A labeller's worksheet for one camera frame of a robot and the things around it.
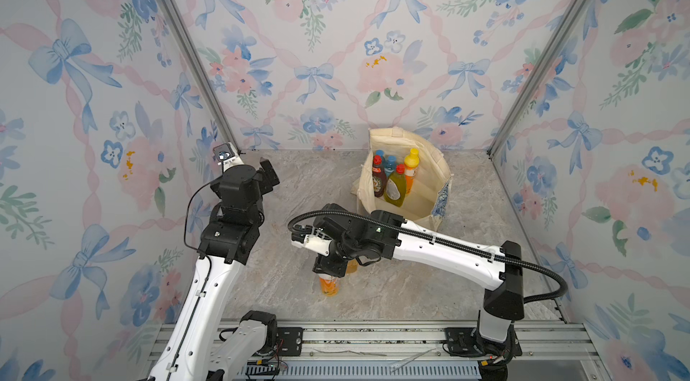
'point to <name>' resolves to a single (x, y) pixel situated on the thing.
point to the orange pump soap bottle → (351, 266)
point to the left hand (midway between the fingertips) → (248, 165)
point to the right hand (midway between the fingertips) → (318, 258)
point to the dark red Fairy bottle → (379, 176)
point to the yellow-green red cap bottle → (395, 187)
